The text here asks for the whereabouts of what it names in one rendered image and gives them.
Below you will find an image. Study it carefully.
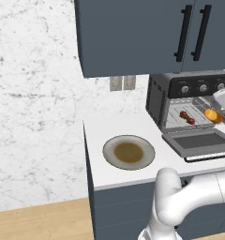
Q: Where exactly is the black cupboard door handle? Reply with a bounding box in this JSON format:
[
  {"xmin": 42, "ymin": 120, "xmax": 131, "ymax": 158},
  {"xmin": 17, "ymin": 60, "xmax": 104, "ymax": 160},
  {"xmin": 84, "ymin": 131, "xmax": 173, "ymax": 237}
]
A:
[
  {"xmin": 173, "ymin": 4, "xmax": 193, "ymax": 63},
  {"xmin": 190, "ymin": 4, "xmax": 213, "ymax": 62}
]

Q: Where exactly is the grey plate with brown centre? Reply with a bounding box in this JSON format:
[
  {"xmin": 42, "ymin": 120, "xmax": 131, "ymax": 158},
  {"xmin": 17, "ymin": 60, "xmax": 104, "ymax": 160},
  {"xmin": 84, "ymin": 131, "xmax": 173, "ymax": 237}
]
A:
[{"xmin": 102, "ymin": 134, "xmax": 157, "ymax": 172}]

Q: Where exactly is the toaster oven glass door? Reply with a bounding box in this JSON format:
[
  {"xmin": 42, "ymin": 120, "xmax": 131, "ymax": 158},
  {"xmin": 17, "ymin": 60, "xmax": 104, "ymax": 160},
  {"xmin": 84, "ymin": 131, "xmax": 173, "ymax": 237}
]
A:
[{"xmin": 161, "ymin": 127, "xmax": 225, "ymax": 158}]

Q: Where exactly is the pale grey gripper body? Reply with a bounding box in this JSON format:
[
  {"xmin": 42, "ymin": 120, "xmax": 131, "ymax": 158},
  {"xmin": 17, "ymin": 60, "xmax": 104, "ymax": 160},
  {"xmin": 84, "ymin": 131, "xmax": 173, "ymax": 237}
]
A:
[{"xmin": 213, "ymin": 87, "xmax": 225, "ymax": 115}]

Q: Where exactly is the golden baguette bread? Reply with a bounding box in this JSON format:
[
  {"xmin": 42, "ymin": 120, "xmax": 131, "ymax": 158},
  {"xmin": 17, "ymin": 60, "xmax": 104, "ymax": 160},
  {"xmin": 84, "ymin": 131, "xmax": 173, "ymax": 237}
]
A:
[{"xmin": 203, "ymin": 108, "xmax": 224, "ymax": 124}]

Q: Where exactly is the dark blue cupboard door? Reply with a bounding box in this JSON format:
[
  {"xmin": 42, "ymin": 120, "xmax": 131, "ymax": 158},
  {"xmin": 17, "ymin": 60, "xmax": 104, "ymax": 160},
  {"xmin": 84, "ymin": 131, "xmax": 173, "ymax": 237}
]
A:
[
  {"xmin": 74, "ymin": 0, "xmax": 197, "ymax": 79},
  {"xmin": 181, "ymin": 0, "xmax": 225, "ymax": 73}
]

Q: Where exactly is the black oven door handle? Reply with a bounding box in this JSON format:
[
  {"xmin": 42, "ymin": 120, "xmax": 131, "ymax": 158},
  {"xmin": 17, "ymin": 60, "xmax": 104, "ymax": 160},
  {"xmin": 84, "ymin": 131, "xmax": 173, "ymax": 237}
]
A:
[{"xmin": 183, "ymin": 151, "xmax": 225, "ymax": 164}]

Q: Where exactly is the dark blue base cabinet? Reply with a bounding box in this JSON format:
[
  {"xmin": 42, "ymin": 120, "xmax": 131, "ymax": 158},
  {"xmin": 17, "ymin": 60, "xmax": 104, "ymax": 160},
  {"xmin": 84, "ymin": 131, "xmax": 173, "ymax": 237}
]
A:
[{"xmin": 82, "ymin": 121, "xmax": 225, "ymax": 240}]

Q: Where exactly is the black toaster oven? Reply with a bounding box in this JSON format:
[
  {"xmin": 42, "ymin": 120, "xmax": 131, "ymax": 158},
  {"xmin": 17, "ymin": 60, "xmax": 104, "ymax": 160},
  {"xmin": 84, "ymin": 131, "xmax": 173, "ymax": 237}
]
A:
[{"xmin": 145, "ymin": 69, "xmax": 225, "ymax": 133}]

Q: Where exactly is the red kebab skewer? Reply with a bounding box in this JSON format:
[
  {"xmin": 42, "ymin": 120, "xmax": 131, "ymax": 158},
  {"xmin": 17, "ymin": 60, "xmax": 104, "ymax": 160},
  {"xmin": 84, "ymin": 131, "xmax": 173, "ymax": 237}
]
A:
[{"xmin": 179, "ymin": 110, "xmax": 199, "ymax": 128}]

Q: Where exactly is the grey wall socket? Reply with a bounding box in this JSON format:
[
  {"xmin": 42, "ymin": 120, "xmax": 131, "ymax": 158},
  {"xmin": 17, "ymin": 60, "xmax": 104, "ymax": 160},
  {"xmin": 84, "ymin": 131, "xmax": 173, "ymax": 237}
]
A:
[
  {"xmin": 109, "ymin": 75, "xmax": 124, "ymax": 92},
  {"xmin": 123, "ymin": 74, "xmax": 137, "ymax": 91}
]

